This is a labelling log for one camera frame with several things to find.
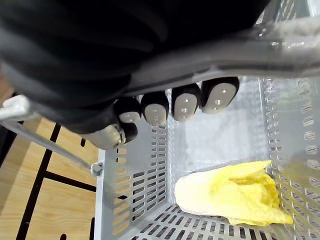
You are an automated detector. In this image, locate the grey basket handle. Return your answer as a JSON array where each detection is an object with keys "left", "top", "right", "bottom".
[
  {"left": 127, "top": 17, "right": 320, "bottom": 96},
  {"left": 0, "top": 94, "right": 104, "bottom": 177}
]

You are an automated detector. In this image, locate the yellow white napa cabbage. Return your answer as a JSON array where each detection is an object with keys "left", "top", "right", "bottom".
[{"left": 173, "top": 159, "right": 294, "bottom": 227}]

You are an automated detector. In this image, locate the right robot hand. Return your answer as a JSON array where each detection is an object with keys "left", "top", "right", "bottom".
[{"left": 0, "top": 0, "right": 272, "bottom": 151}]

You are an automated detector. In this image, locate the grey perforated plastic basket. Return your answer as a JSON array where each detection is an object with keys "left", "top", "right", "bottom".
[{"left": 93, "top": 0, "right": 320, "bottom": 240}]

